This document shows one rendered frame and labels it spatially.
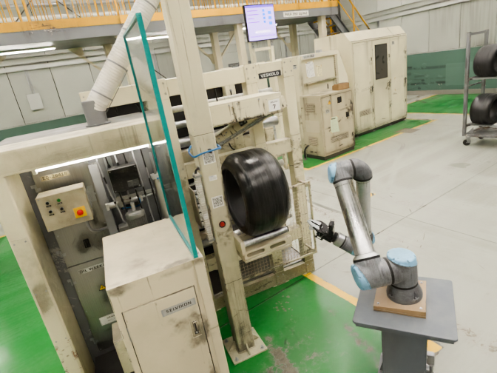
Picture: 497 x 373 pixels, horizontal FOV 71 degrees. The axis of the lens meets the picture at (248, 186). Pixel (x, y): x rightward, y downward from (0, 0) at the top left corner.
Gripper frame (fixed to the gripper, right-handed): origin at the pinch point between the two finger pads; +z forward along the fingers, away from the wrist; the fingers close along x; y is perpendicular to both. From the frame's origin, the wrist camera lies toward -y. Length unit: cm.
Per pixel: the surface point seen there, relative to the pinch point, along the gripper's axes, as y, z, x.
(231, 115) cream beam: -16, 79, 35
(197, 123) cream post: -29, 88, -1
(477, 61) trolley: 32, -177, 508
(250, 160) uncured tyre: -16, 52, 7
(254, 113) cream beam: -17, 67, 47
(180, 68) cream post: -52, 109, 7
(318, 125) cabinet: 227, -5, 414
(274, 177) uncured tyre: -17.0, 33.5, 2.6
